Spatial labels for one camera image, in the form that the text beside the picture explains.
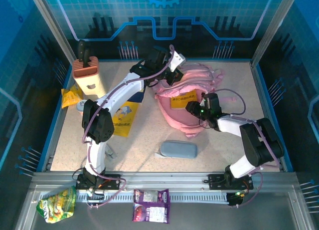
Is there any pink student backpack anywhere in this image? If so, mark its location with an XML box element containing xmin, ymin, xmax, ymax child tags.
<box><xmin>154</xmin><ymin>62</ymin><xmax>237</xmax><ymax>138</ymax></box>

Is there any grey pencil case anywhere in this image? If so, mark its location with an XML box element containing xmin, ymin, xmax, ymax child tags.
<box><xmin>154</xmin><ymin>140</ymin><xmax>198</xmax><ymax>160</ymax></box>

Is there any yellow cartoon cover book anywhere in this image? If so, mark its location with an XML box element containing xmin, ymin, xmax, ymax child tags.
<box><xmin>111</xmin><ymin>101</ymin><xmax>139</xmax><ymax>138</ymax></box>

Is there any yellow snack bag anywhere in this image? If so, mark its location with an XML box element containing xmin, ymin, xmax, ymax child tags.
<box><xmin>61</xmin><ymin>84</ymin><xmax>84</xmax><ymax>109</ymax></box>

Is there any green chips bag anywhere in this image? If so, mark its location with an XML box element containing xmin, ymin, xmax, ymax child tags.
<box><xmin>36</xmin><ymin>186</ymin><xmax>77</xmax><ymax>224</ymax></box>

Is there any beige knife block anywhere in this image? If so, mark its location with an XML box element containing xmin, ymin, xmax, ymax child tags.
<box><xmin>72</xmin><ymin>55</ymin><xmax>108</xmax><ymax>99</ymax></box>

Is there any pink drink can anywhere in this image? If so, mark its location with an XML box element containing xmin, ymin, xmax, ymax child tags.
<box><xmin>76</xmin><ymin>99</ymin><xmax>88</xmax><ymax>117</ymax></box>

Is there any purple packet silver label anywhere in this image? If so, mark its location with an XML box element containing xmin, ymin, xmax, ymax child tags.
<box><xmin>134</xmin><ymin>189</ymin><xmax>170</xmax><ymax>204</ymax></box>

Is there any purple packet red picture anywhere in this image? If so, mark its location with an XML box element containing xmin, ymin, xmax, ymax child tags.
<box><xmin>132</xmin><ymin>202</ymin><xmax>170</xmax><ymax>225</ymax></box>

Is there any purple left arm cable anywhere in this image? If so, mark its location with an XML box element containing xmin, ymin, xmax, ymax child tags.
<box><xmin>72</xmin><ymin>44</ymin><xmax>175</xmax><ymax>211</ymax></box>

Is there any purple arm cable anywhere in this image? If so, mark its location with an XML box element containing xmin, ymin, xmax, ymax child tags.
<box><xmin>215</xmin><ymin>88</ymin><xmax>282</xmax><ymax>208</ymax></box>
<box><xmin>72</xmin><ymin>44</ymin><xmax>175</xmax><ymax>211</ymax></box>

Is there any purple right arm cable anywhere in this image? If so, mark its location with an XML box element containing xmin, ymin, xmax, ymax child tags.
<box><xmin>215</xmin><ymin>88</ymin><xmax>282</xmax><ymax>208</ymax></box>

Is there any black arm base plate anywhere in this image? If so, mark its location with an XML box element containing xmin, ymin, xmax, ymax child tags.
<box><xmin>76</xmin><ymin>174</ymin><xmax>122</xmax><ymax>191</ymax></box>
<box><xmin>208</xmin><ymin>174</ymin><xmax>254</xmax><ymax>191</ymax></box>

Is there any black handled knife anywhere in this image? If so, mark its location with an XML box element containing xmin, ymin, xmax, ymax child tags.
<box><xmin>78</xmin><ymin>39</ymin><xmax>92</xmax><ymax>67</ymax></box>

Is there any grey slotted cable duct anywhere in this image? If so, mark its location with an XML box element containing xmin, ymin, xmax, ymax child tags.
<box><xmin>76</xmin><ymin>191</ymin><xmax>230</xmax><ymax>203</ymax></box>

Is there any aluminium frame post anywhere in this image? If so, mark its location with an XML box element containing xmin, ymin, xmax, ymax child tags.
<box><xmin>250</xmin><ymin>0</ymin><xmax>300</xmax><ymax>66</ymax></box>
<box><xmin>27</xmin><ymin>0</ymin><xmax>78</xmax><ymax>63</ymax></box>

